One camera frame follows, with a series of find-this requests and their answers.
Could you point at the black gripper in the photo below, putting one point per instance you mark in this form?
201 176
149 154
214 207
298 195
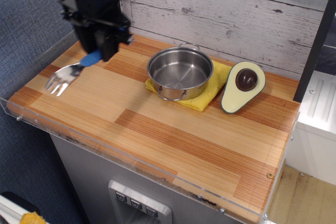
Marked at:
92 22

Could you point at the blue handled metal fork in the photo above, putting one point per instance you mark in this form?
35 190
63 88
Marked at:
62 78

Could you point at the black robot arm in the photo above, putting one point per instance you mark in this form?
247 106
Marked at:
99 25

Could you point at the small stainless steel pot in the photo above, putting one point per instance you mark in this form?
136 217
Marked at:
180 73

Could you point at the yellow folded cloth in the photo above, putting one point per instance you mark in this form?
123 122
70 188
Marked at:
215 83

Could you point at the grey toy fridge cabinet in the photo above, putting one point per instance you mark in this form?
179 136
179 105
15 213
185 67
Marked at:
90 173

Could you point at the toy avocado half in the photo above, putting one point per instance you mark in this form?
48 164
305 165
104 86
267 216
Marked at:
245 81

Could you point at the silver dispenser button panel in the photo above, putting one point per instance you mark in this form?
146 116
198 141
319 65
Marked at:
131 206

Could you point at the yellow object at corner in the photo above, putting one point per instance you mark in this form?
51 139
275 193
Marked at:
32 218

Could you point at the clear acrylic table guard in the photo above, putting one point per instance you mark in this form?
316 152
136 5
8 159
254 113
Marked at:
230 161

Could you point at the white side counter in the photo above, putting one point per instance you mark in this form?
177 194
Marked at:
311 149

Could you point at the black right vertical post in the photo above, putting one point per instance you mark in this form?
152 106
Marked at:
316 48

